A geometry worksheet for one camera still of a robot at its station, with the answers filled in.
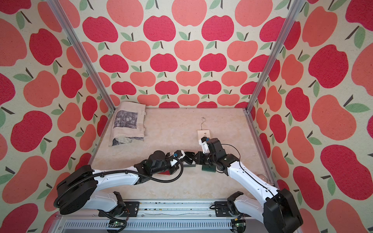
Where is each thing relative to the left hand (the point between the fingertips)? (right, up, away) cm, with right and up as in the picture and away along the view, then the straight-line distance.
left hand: (184, 162), depth 79 cm
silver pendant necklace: (+15, +24, +36) cm, 46 cm away
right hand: (+5, +1, +2) cm, 5 cm away
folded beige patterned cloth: (-41, +21, +25) cm, 52 cm away
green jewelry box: (+16, -6, +9) cm, 19 cm away
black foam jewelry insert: (+2, +2, +1) cm, 4 cm away
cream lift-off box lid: (+13, +14, +23) cm, 30 cm away
